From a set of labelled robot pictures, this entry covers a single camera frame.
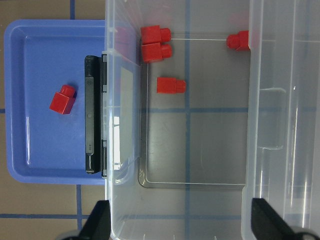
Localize blue plastic tray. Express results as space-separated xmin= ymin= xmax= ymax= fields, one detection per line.
xmin=4 ymin=19 xmax=105 ymax=185

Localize black box latch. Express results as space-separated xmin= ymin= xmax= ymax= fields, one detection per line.
xmin=84 ymin=54 xmax=108 ymax=178

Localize red block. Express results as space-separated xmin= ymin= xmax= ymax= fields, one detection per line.
xmin=226 ymin=30 xmax=250 ymax=51
xmin=140 ymin=25 xmax=172 ymax=45
xmin=156 ymin=77 xmax=187 ymax=94
xmin=49 ymin=84 xmax=76 ymax=115
xmin=141 ymin=42 xmax=173 ymax=63

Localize clear plastic storage box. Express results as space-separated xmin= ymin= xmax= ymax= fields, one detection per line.
xmin=105 ymin=0 xmax=250 ymax=240

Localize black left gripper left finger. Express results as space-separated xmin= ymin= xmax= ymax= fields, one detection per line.
xmin=78 ymin=200 xmax=111 ymax=240

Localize clear plastic box lid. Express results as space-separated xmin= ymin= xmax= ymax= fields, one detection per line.
xmin=241 ymin=0 xmax=320 ymax=240

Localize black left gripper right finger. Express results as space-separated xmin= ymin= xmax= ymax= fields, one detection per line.
xmin=251 ymin=198 xmax=300 ymax=240

